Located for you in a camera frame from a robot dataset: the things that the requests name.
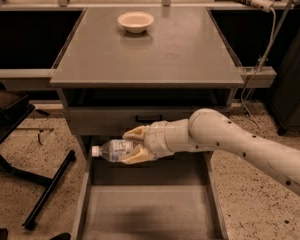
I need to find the black stand base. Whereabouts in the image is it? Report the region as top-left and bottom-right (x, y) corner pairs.
(0, 83), (77, 232)

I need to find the closed grey top drawer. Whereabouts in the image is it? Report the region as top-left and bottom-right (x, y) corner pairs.
(63, 105), (232, 137)

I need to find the white bowl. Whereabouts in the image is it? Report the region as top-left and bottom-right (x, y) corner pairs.
(118, 12), (154, 34)

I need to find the white cable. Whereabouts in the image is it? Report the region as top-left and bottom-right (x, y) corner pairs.
(239, 7), (278, 128)

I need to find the blue plastic water bottle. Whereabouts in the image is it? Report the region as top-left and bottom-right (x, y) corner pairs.
(91, 139), (138, 162)

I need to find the dark cabinet at right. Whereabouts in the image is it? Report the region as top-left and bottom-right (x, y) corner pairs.
(267, 27), (300, 136)

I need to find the black drawer handle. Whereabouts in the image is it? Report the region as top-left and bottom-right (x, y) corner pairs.
(135, 115), (163, 124)

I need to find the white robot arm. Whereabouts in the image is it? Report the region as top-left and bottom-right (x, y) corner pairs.
(121, 109), (300, 196)

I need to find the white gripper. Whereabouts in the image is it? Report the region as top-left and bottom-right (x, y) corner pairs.
(119, 121), (173, 165)

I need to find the grey horizontal rail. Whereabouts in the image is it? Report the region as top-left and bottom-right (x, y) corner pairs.
(0, 69), (54, 91)

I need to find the grey metal cabinet counter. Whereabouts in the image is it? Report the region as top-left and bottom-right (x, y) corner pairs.
(49, 6), (245, 165)

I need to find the open grey middle drawer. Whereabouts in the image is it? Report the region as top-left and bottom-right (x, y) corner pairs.
(71, 136), (228, 240)

